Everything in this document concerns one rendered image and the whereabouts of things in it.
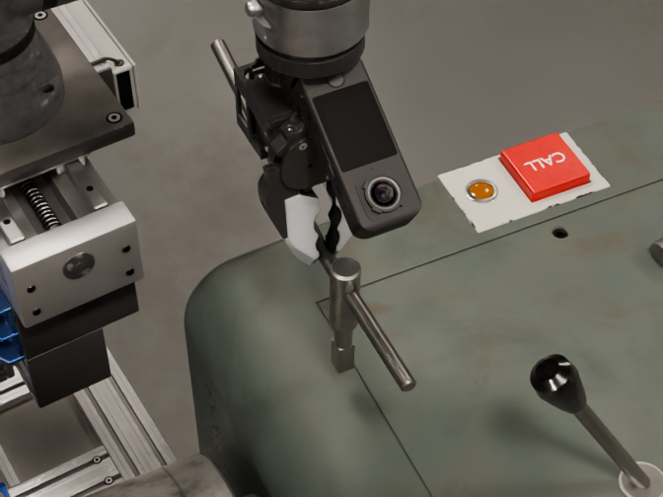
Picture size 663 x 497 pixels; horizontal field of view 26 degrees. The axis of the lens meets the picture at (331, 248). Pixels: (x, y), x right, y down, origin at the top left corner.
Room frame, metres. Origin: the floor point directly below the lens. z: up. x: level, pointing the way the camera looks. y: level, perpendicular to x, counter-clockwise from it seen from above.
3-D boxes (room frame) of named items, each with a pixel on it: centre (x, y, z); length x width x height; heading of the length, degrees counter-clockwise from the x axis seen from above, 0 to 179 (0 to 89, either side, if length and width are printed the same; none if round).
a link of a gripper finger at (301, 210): (0.71, 0.03, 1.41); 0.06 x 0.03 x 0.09; 26
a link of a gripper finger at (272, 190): (0.69, 0.03, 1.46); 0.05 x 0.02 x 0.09; 116
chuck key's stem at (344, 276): (0.67, -0.01, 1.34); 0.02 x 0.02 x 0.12
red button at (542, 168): (0.91, -0.19, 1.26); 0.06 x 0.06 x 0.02; 25
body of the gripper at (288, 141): (0.73, 0.02, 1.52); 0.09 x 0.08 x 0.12; 26
